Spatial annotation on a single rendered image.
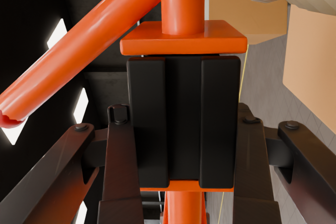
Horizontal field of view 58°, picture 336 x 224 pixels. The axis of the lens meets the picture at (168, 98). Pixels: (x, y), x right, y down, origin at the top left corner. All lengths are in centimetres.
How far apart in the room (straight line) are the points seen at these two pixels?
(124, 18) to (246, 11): 129
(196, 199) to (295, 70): 23
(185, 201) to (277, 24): 133
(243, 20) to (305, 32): 110
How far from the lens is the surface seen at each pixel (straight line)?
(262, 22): 146
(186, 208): 19
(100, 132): 16
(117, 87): 1130
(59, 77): 19
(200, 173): 16
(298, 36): 37
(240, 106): 18
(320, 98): 32
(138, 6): 17
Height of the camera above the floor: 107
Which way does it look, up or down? 3 degrees up
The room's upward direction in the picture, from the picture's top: 90 degrees counter-clockwise
